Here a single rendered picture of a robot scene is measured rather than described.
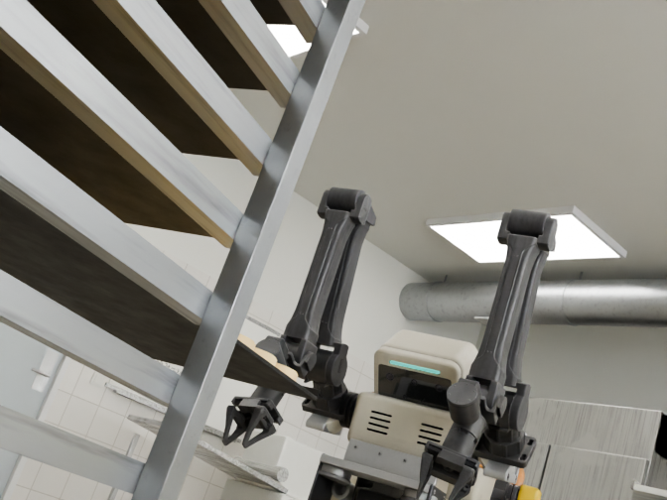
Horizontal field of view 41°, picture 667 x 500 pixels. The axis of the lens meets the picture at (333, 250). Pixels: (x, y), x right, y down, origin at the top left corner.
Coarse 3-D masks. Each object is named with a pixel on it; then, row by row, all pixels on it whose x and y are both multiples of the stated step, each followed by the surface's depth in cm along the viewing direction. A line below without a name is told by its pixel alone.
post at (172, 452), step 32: (352, 0) 101; (320, 32) 100; (352, 32) 102; (320, 64) 98; (320, 96) 97; (288, 128) 95; (288, 160) 94; (256, 192) 93; (288, 192) 94; (256, 224) 91; (256, 256) 91; (224, 288) 89; (256, 288) 92; (224, 320) 88; (192, 352) 88; (224, 352) 88; (192, 384) 86; (192, 416) 85; (160, 448) 84; (192, 448) 85; (160, 480) 83
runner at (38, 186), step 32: (0, 128) 64; (0, 160) 65; (32, 160) 67; (32, 192) 68; (64, 192) 70; (64, 224) 72; (96, 224) 74; (128, 256) 78; (160, 256) 82; (160, 288) 83; (192, 288) 87; (192, 320) 92
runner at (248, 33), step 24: (216, 0) 85; (240, 0) 87; (216, 24) 89; (240, 24) 88; (264, 24) 91; (240, 48) 92; (264, 48) 92; (264, 72) 95; (288, 72) 96; (288, 96) 98
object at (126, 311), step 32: (0, 192) 71; (0, 224) 81; (32, 224) 77; (0, 256) 95; (32, 256) 89; (64, 256) 84; (96, 256) 80; (64, 288) 100; (96, 288) 94; (128, 288) 88; (96, 320) 113; (128, 320) 106; (160, 320) 99; (160, 352) 120; (256, 384) 118; (288, 384) 110
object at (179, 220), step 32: (0, 64) 70; (0, 96) 77; (32, 96) 74; (32, 128) 81; (64, 128) 79; (64, 160) 87; (96, 160) 84; (96, 192) 93; (128, 192) 90; (160, 192) 87; (160, 224) 97; (192, 224) 93
